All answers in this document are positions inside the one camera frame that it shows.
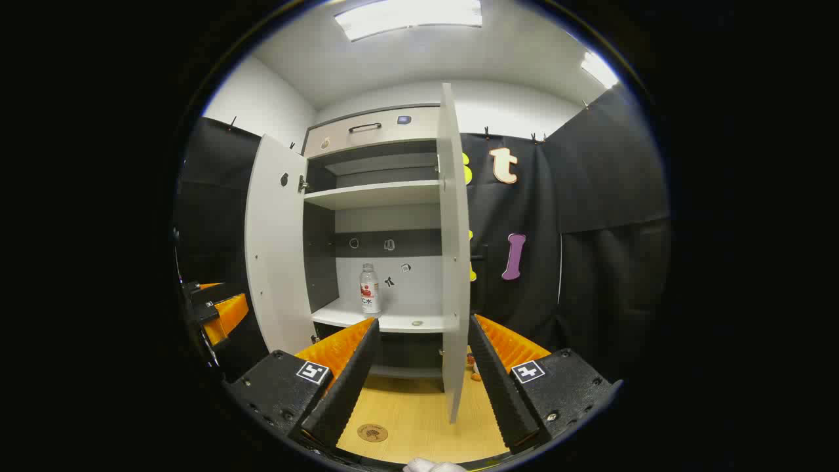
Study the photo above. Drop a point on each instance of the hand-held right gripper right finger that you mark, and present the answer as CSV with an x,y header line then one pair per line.
x,y
498,380

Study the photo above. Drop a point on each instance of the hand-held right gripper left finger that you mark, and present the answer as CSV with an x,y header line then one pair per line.
x,y
351,373

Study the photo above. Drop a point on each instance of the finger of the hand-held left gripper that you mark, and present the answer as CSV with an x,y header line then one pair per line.
x,y
229,314

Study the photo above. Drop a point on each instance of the round brown coaster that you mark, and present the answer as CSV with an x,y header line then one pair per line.
x,y
372,433

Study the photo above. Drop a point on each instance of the grey cabinet door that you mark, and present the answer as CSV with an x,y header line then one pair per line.
x,y
453,262
275,249

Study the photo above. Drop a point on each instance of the clear plastic bottle red label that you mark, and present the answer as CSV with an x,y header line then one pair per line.
x,y
370,295

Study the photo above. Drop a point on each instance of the grey wooden cabinet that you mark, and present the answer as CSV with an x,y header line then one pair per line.
x,y
373,193

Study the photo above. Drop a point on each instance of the black backdrop cloth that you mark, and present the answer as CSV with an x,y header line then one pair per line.
x,y
590,262

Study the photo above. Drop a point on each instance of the small ceiling light panel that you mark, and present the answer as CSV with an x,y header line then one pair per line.
x,y
600,69

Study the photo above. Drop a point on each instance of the large ceiling light panel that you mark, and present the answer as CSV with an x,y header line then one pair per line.
x,y
406,16

